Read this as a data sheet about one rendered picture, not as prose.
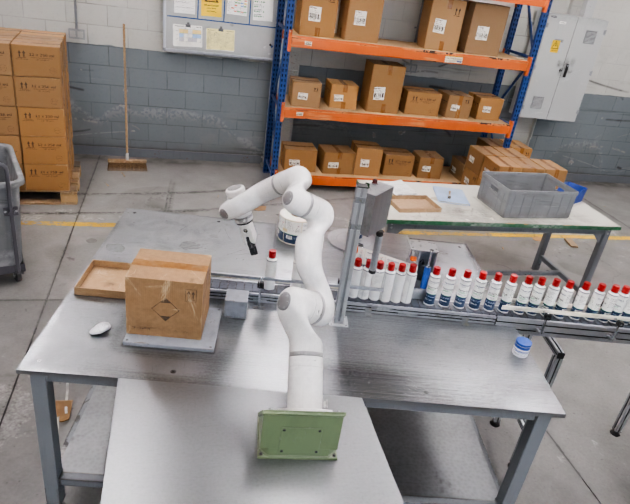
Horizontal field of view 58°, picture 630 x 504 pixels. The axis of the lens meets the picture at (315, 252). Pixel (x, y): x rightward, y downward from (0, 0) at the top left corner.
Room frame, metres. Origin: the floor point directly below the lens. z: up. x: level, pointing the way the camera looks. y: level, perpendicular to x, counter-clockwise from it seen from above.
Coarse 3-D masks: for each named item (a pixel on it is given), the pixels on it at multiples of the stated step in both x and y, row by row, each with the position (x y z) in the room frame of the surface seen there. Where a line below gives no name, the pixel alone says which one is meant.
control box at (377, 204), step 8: (384, 184) 2.29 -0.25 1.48; (368, 192) 2.17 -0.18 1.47; (376, 192) 2.18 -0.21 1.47; (384, 192) 2.21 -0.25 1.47; (392, 192) 2.28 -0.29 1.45; (368, 200) 2.16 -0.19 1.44; (376, 200) 2.15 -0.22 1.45; (384, 200) 2.22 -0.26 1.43; (368, 208) 2.15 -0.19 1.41; (376, 208) 2.17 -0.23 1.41; (384, 208) 2.24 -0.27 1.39; (368, 216) 2.15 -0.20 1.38; (376, 216) 2.18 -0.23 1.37; (384, 216) 2.25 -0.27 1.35; (368, 224) 2.15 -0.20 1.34; (376, 224) 2.19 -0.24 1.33; (384, 224) 2.27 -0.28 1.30; (360, 232) 2.16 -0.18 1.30; (368, 232) 2.15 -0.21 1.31
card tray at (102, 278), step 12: (96, 264) 2.34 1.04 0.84; (108, 264) 2.34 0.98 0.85; (120, 264) 2.35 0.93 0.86; (84, 276) 2.21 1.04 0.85; (96, 276) 2.25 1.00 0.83; (108, 276) 2.26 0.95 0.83; (120, 276) 2.28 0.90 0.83; (84, 288) 2.09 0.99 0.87; (96, 288) 2.15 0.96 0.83; (108, 288) 2.16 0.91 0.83; (120, 288) 2.18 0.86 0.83
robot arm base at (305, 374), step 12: (300, 360) 1.52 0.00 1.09; (312, 360) 1.53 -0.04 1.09; (288, 372) 1.53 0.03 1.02; (300, 372) 1.50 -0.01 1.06; (312, 372) 1.50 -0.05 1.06; (288, 384) 1.49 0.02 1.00; (300, 384) 1.47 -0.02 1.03; (312, 384) 1.47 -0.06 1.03; (288, 396) 1.46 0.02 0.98; (300, 396) 1.44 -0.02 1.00; (312, 396) 1.45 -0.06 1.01; (288, 408) 1.39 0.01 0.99; (300, 408) 1.39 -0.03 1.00; (312, 408) 1.42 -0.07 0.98
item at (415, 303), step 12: (216, 288) 2.23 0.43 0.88; (228, 288) 2.24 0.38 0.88; (240, 288) 2.25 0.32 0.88; (252, 288) 2.27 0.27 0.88; (276, 288) 2.31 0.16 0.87; (348, 300) 2.29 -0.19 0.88; (360, 300) 2.30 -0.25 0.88; (420, 300) 2.38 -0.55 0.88; (468, 312) 2.34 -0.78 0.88; (480, 312) 2.35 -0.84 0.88; (492, 312) 2.37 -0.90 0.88
